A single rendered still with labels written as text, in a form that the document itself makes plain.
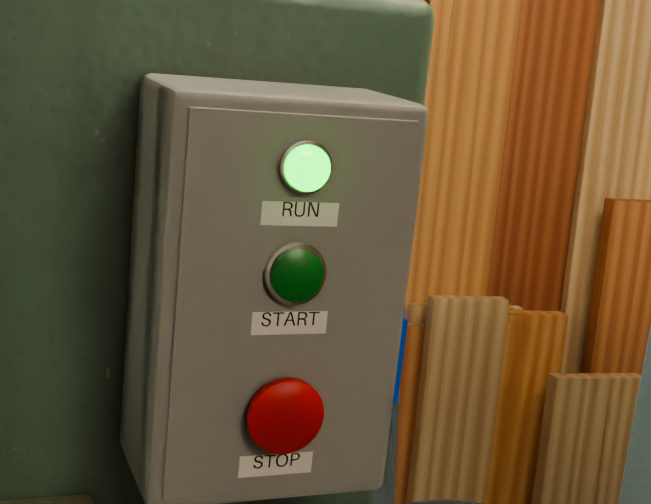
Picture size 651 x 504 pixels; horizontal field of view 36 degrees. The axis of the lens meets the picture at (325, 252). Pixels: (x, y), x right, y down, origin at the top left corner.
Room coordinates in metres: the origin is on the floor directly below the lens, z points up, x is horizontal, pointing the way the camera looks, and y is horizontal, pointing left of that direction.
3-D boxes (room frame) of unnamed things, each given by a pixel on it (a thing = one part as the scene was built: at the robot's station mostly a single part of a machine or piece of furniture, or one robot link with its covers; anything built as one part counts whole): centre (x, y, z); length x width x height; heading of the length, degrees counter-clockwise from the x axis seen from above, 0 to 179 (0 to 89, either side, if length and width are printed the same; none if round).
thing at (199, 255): (0.39, 0.02, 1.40); 0.10 x 0.06 x 0.16; 112
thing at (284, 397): (0.36, 0.01, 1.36); 0.03 x 0.01 x 0.03; 112
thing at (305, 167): (0.36, 0.01, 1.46); 0.02 x 0.01 x 0.02; 112
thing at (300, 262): (0.36, 0.01, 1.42); 0.02 x 0.01 x 0.02; 112
